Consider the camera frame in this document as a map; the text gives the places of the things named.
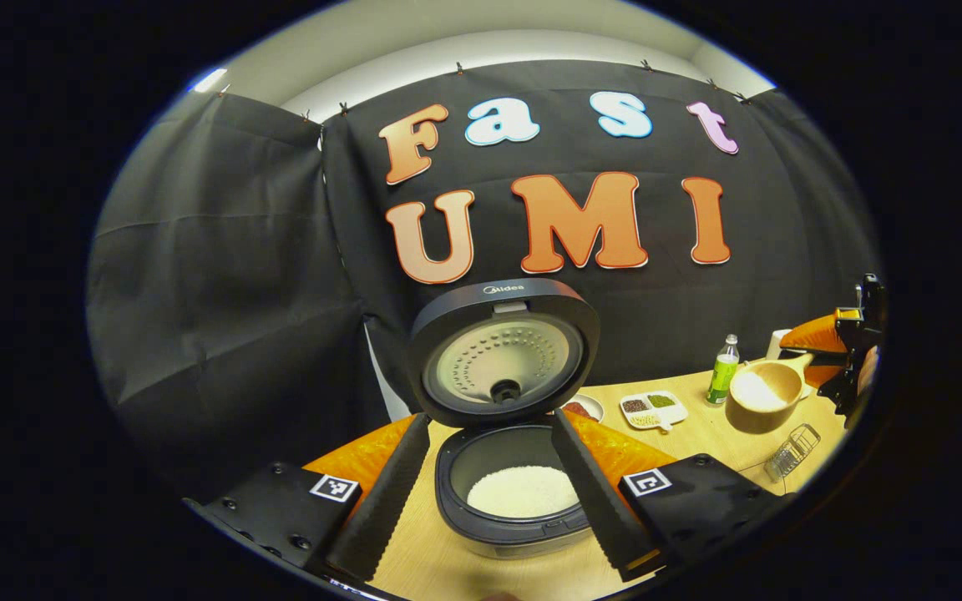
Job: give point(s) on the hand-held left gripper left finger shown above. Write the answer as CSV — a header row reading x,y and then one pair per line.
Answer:
x,y
381,509

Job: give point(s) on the green label drink bottle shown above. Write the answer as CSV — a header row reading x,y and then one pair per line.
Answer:
x,y
723,371

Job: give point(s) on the black backdrop cloth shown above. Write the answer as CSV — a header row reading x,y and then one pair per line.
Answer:
x,y
222,292

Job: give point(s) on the wooden spoon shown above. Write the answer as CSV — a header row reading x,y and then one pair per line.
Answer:
x,y
782,401

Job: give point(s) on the white rice heap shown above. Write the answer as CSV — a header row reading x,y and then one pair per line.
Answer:
x,y
523,492

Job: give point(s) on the ceiling light panel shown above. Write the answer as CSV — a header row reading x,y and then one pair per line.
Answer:
x,y
210,80

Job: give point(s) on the dark grey rice cooker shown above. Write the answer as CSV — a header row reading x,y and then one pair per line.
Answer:
x,y
506,359

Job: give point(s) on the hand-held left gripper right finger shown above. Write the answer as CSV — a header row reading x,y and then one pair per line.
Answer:
x,y
594,501

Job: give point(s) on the white divided bean dish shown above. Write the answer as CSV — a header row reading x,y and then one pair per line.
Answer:
x,y
652,409

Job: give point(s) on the round white plate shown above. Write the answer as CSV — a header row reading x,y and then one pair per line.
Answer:
x,y
594,405

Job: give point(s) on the red meat piece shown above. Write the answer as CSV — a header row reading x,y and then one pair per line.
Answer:
x,y
577,410

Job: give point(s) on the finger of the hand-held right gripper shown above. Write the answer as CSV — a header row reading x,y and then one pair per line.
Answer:
x,y
825,376
815,334

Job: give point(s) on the white toaster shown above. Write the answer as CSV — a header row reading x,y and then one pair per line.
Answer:
x,y
777,344

